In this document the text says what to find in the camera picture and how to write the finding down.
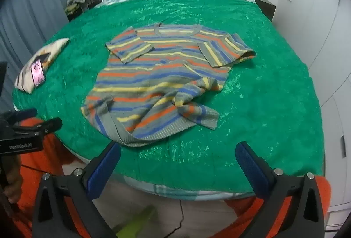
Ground grey-blue curtain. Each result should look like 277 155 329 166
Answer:
0 0 84 112

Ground striped multicolour towel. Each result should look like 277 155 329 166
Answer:
81 23 257 147

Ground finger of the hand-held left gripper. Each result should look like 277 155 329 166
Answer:
8 108 38 121
13 117 63 138

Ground orange pants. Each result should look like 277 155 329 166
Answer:
11 117 332 238

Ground person's left hand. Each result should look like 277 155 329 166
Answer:
5 155 23 204

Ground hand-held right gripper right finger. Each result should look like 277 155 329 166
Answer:
235 141 330 238

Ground green floral blanket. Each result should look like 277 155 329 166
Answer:
12 0 325 195

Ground small cream patterned pillow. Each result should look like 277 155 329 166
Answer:
15 38 70 94

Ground yellow-green object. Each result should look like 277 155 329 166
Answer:
115 205 159 236

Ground white wardrobe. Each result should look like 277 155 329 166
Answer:
276 0 351 211

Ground black wardrobe handle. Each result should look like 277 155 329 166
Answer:
340 135 347 159

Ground olive green cloth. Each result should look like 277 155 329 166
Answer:
64 4 83 14

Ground dark nightstand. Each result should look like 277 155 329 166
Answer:
252 0 276 22

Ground smartphone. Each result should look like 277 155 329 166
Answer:
31 60 47 88

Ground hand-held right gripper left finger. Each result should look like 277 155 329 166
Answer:
32 141 121 238

